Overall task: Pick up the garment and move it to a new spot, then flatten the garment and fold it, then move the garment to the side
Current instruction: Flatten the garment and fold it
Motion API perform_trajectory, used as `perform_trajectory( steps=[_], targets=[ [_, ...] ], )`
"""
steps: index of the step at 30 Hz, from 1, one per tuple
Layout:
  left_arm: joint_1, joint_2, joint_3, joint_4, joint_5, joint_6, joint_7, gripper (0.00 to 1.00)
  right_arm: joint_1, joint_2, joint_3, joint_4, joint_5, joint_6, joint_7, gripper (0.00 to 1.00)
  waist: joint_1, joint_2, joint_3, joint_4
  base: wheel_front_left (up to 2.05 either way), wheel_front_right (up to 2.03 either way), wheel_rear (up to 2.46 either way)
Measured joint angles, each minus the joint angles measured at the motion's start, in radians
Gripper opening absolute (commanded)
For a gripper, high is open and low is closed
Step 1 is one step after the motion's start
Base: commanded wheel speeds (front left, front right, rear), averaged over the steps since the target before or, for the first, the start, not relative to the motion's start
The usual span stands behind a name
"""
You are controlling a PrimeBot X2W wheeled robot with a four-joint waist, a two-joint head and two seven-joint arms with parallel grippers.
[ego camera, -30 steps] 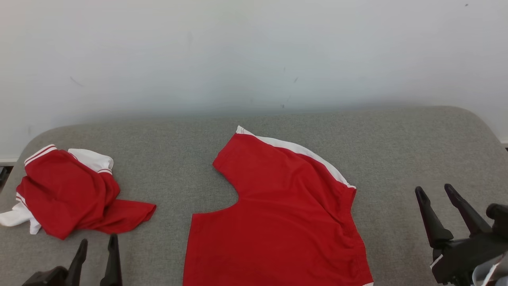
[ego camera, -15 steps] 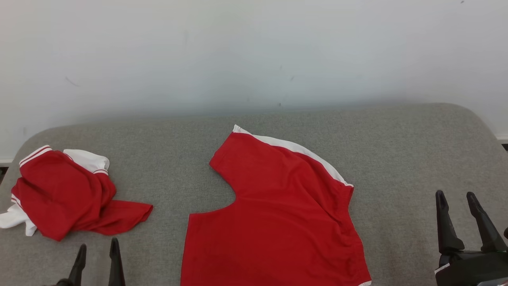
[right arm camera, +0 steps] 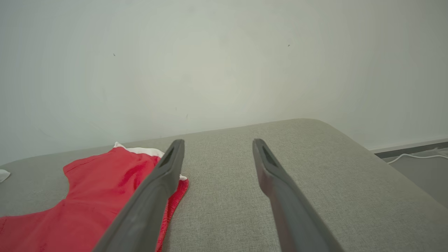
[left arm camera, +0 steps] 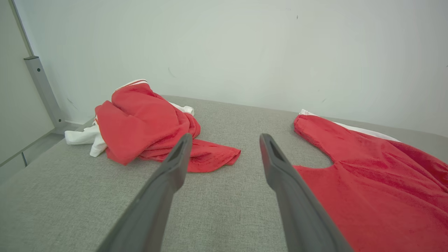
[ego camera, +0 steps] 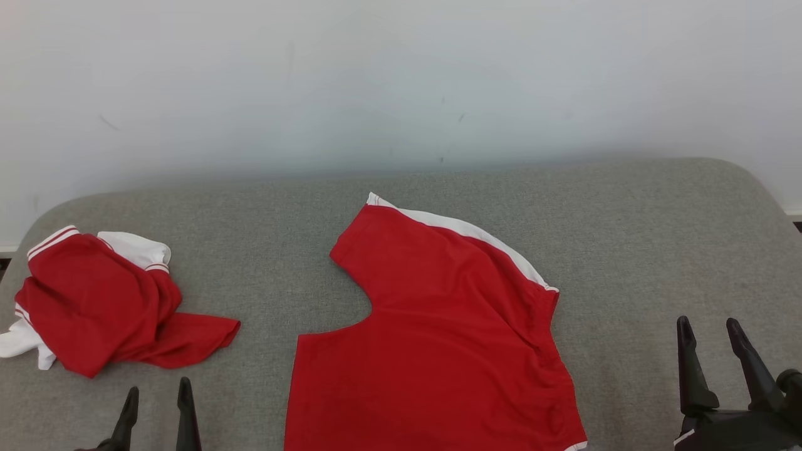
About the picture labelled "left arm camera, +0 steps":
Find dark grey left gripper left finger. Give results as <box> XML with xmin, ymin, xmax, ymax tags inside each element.
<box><xmin>96</xmin><ymin>133</ymin><xmax>193</xmax><ymax>252</ymax></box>

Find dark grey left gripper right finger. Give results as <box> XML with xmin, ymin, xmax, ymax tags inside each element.
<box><xmin>259</xmin><ymin>133</ymin><xmax>354</xmax><ymax>252</ymax></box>

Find red Bulls jersey white sleeves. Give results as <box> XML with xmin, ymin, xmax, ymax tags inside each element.
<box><xmin>65</xmin><ymin>79</ymin><xmax>242</xmax><ymax>173</ymax></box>

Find red shorts white stripe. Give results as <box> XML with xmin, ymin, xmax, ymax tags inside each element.
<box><xmin>293</xmin><ymin>109</ymin><xmax>448</xmax><ymax>252</ymax></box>

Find grey metal post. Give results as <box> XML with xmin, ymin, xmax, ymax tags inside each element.
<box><xmin>24</xmin><ymin>56</ymin><xmax>68</xmax><ymax>128</ymax></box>

